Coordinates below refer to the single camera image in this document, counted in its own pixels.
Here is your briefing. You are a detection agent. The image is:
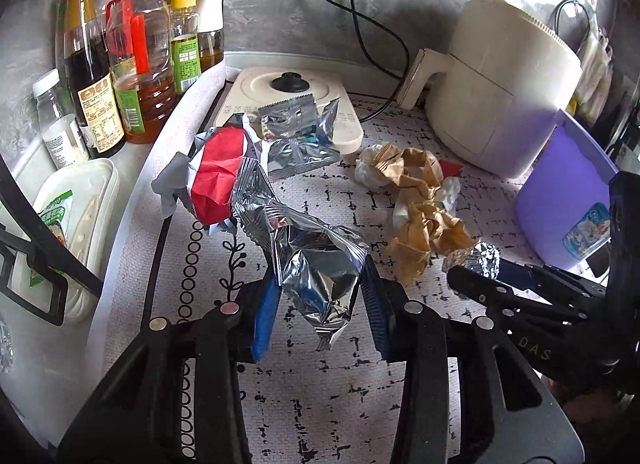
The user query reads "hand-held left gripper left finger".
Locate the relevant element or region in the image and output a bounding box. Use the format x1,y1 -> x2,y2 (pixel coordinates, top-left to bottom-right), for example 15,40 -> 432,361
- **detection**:
57,271 -> 281,464

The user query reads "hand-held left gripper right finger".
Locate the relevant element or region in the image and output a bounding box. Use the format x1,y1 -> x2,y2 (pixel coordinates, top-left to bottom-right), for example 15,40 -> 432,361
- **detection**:
360,257 -> 586,464

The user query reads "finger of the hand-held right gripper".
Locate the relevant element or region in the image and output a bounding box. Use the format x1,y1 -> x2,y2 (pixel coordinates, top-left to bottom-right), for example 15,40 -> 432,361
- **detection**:
496,258 -> 609,306
446,264 -> 591,331

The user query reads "foil ball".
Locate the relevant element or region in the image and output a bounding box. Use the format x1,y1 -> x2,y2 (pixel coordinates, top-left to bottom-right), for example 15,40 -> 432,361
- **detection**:
442,241 -> 501,280

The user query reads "large silver foil snack bag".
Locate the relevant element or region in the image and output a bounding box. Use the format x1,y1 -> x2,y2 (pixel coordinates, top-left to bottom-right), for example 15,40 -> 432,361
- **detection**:
231,157 -> 371,352

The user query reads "brown paper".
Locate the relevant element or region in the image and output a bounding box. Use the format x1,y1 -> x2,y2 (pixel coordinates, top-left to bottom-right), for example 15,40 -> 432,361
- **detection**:
376,143 -> 478,287

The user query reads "purple plastic bucket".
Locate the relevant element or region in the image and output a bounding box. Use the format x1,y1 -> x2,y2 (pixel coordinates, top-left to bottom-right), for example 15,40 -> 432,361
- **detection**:
515,109 -> 621,275

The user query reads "red and white wrapper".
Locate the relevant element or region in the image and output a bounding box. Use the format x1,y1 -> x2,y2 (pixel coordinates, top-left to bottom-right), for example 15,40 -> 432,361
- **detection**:
152,113 -> 263,236

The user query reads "white paper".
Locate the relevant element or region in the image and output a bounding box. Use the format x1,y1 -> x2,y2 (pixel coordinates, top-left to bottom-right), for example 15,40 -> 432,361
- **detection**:
260,137 -> 344,180

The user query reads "silver foil packet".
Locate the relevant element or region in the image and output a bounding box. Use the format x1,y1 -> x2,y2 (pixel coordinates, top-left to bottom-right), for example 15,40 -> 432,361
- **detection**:
257,94 -> 342,142

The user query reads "person's right forearm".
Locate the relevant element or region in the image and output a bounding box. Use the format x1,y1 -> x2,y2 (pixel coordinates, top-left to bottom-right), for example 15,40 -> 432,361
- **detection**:
542,376 -> 640,445

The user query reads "patterned table mat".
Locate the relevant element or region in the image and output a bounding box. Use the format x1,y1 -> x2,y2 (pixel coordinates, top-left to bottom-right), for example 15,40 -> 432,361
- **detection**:
92,64 -> 601,464

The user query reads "cream air fryer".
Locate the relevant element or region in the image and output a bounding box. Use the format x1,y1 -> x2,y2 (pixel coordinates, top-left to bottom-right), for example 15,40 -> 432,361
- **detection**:
397,0 -> 583,180

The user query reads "white plastic lidded box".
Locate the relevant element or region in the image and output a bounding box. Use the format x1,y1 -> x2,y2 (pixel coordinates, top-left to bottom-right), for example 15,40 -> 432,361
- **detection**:
10,158 -> 121,322

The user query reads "clear hanging bag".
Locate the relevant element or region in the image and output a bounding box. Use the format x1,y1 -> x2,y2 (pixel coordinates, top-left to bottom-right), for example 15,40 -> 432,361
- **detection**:
595,39 -> 616,117

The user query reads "beige hanging bag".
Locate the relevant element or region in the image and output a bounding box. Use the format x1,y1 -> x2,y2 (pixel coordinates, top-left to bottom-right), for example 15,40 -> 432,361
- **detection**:
574,24 -> 603,112

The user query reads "black round knob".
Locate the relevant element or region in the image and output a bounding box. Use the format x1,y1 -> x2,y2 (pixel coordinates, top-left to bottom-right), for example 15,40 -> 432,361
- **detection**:
271,72 -> 308,92

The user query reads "yellow-capped green label bottle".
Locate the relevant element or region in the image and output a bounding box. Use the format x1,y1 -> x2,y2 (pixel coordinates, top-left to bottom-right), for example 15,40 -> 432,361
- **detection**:
167,0 -> 203,95

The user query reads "red-capped cooking oil bottle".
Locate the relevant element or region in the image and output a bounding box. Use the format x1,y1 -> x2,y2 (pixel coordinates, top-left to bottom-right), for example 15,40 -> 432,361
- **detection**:
107,0 -> 177,145

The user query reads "white-lidded glass jar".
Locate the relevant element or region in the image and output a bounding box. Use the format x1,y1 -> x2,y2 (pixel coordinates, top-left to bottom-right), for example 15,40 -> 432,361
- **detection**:
32,68 -> 91,170

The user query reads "dark soy sauce bottle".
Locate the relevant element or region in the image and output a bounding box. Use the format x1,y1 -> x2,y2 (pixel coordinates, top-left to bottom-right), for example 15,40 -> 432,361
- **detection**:
62,0 -> 126,160

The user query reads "white-topped oil dispenser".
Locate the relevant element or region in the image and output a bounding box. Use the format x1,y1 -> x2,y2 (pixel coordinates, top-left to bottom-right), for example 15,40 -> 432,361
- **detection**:
192,0 -> 231,72

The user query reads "black power cable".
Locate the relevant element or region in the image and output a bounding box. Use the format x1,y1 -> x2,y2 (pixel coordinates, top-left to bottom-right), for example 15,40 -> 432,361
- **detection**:
295,0 -> 413,123
344,0 -> 408,80

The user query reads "black looped hanging cable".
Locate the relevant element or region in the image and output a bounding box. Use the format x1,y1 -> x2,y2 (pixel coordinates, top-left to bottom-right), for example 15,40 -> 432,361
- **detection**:
551,0 -> 592,61

